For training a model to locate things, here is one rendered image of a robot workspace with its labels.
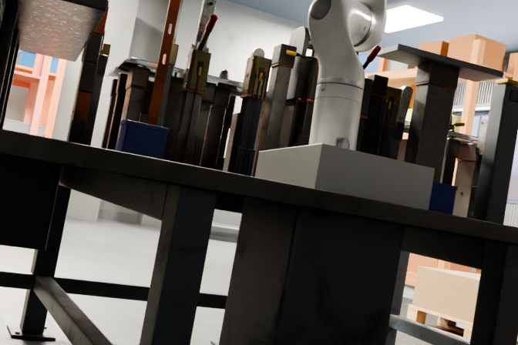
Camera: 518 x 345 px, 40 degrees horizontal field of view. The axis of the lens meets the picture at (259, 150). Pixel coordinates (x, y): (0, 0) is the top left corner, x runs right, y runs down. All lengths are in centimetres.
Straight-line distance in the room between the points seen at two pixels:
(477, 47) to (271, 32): 539
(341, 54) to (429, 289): 327
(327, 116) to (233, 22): 896
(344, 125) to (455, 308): 312
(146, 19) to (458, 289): 671
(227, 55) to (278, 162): 888
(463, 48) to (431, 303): 233
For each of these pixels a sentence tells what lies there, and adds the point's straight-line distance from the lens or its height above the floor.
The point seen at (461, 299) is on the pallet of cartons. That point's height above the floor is 25.
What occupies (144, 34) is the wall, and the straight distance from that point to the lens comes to 1020.
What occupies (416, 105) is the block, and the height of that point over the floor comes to 102.
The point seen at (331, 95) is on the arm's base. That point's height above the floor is 94.
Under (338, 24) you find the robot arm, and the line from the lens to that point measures 178.
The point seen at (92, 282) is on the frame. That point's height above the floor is 22.
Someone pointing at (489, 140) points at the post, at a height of 96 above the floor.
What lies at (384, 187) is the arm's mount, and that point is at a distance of 165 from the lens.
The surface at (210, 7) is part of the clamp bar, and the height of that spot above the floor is 119.
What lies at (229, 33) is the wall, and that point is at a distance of 1064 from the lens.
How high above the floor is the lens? 66
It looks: 4 degrees up
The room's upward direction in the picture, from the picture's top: 10 degrees clockwise
